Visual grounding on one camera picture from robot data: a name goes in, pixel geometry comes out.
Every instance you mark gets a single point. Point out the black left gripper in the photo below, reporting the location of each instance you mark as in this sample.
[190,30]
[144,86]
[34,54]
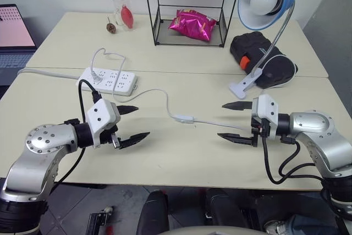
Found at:
[107,136]

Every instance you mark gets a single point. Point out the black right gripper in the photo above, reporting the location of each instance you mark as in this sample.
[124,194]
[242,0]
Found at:
[258,129]

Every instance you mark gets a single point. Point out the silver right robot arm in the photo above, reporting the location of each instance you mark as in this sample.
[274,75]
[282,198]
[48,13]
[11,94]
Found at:
[321,138]

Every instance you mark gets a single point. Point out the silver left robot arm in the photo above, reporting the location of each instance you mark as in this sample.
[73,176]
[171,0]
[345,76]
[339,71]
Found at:
[41,158]

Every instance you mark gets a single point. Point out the white power strip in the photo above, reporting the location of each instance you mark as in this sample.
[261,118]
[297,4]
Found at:
[112,80]

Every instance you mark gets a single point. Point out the black bag with orange buckle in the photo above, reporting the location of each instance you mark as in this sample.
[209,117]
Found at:
[275,67]

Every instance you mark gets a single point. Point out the dark rounded shape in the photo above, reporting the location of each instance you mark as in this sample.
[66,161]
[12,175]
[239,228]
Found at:
[152,213]
[222,207]

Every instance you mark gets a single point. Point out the black bar with white wheel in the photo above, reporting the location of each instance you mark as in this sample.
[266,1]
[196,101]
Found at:
[96,221]

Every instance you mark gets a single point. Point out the pink snack bag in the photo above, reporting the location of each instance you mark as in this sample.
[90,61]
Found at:
[192,26]

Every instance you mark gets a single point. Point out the red object in glass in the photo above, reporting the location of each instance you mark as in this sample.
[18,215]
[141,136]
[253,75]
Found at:
[127,16]

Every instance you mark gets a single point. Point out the white sneaker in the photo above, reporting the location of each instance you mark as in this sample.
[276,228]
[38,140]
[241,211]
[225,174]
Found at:
[275,228]

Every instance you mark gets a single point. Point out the clear glass cup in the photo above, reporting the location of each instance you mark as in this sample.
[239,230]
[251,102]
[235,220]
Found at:
[118,1]

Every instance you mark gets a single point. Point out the blue jeans leg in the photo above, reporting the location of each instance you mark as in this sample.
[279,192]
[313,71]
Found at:
[310,225]

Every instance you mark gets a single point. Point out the laptop with pink screen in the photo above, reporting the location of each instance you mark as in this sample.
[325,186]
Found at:
[13,34]

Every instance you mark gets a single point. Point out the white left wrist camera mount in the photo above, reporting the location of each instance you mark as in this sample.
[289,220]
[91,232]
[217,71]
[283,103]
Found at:
[100,114]

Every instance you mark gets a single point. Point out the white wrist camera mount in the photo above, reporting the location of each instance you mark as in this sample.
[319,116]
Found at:
[100,114]
[268,111]

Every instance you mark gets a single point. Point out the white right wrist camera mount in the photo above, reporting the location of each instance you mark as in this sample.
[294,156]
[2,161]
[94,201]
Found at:
[268,111]

